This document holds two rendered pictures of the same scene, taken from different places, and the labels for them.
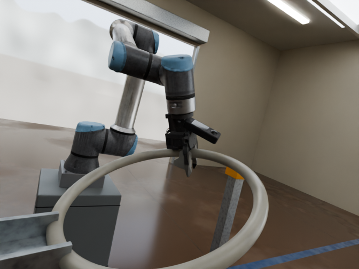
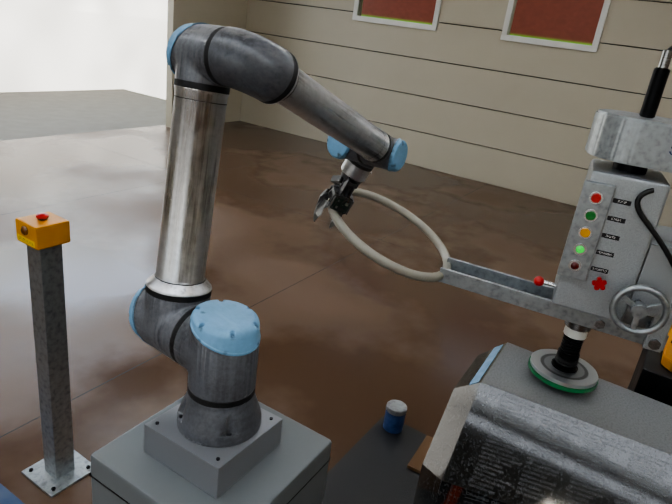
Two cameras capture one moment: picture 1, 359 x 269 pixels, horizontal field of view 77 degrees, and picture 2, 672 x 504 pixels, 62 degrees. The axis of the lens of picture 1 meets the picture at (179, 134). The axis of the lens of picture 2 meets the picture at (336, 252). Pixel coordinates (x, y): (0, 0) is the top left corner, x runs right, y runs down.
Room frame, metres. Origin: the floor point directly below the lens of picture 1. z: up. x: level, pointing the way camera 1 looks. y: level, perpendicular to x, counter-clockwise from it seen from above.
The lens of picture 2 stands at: (1.62, 1.52, 1.80)
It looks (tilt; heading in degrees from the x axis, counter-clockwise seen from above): 22 degrees down; 240
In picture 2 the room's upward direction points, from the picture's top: 8 degrees clockwise
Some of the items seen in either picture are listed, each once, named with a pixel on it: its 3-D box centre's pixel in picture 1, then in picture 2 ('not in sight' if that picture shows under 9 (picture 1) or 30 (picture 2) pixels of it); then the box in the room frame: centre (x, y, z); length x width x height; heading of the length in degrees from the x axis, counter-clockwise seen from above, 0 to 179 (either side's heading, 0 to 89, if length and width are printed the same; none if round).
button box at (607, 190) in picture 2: not in sight; (585, 231); (0.24, 0.54, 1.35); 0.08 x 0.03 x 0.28; 130
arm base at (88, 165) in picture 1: (83, 159); (220, 401); (1.27, 0.51, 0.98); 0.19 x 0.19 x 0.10
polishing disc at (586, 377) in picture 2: not in sight; (563, 367); (0.11, 0.52, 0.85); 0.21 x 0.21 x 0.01
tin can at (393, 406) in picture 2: not in sight; (394, 416); (0.13, -0.24, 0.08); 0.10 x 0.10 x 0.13
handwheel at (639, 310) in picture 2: not in sight; (638, 305); (0.13, 0.69, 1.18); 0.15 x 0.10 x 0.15; 130
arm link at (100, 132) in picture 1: (90, 137); (221, 347); (1.27, 0.49, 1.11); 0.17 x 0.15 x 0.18; 114
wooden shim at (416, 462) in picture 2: not in sight; (427, 455); (0.09, -0.01, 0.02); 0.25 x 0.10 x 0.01; 34
